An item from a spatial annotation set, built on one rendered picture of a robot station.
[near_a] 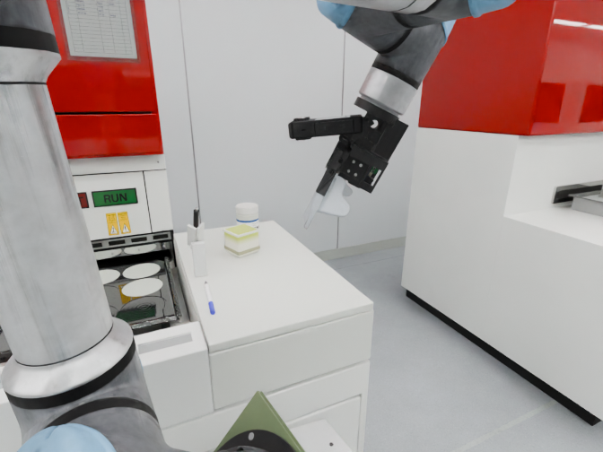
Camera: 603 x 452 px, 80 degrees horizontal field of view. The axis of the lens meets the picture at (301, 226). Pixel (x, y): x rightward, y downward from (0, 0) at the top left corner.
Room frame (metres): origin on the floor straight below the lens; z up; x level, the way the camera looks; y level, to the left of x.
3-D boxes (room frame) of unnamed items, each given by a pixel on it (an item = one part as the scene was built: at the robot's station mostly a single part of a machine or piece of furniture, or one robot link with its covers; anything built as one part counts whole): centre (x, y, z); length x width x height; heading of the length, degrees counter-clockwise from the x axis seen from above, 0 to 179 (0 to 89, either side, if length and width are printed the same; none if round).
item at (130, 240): (0.99, 0.62, 0.96); 0.44 x 0.01 x 0.02; 114
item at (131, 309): (0.80, 0.52, 0.90); 0.34 x 0.34 x 0.01; 24
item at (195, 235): (0.80, 0.25, 1.03); 0.06 x 0.04 x 0.13; 24
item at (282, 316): (0.87, 0.13, 0.89); 0.62 x 0.35 x 0.14; 24
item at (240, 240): (0.93, 0.17, 1.00); 0.07 x 0.07 x 0.07; 44
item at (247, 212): (1.08, 0.17, 1.01); 0.07 x 0.07 x 0.10
